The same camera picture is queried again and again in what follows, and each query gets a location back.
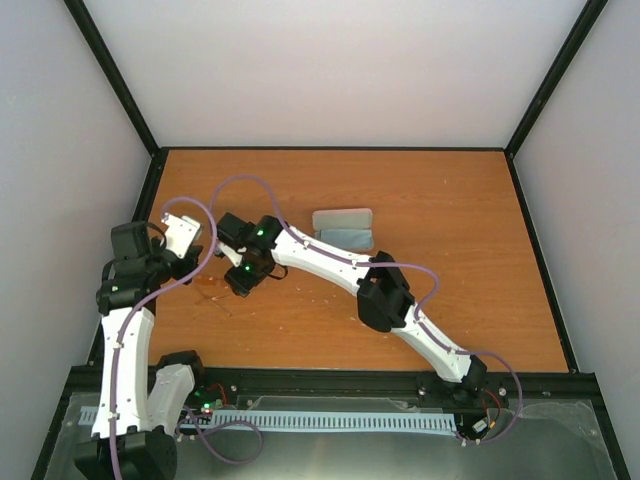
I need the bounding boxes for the orange sunglasses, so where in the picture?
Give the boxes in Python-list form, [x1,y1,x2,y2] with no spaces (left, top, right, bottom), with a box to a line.
[192,275,233,317]

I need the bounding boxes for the light blue cleaning cloth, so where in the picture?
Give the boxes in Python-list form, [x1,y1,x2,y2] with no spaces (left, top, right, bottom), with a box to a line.
[316,229,374,251]

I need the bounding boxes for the pink sunglasses case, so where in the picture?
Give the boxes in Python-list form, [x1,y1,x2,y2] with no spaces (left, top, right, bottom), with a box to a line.
[312,208,374,252]

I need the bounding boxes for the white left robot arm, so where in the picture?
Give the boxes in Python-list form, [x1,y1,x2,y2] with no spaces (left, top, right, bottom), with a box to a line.
[74,214,208,479]

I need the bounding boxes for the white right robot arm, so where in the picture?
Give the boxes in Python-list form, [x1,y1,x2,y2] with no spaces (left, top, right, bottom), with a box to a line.
[216,213,487,404]

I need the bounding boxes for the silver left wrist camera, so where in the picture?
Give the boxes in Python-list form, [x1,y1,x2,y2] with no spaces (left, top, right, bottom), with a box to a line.
[161,213,202,259]

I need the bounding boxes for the black enclosure frame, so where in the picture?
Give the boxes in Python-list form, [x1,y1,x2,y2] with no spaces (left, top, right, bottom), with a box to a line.
[32,1,607,479]

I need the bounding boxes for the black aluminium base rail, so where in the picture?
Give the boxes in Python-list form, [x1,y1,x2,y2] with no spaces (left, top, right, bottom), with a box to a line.
[67,364,601,414]

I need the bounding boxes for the light blue cable duct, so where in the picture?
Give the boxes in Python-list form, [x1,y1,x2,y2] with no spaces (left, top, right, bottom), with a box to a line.
[78,406,459,436]

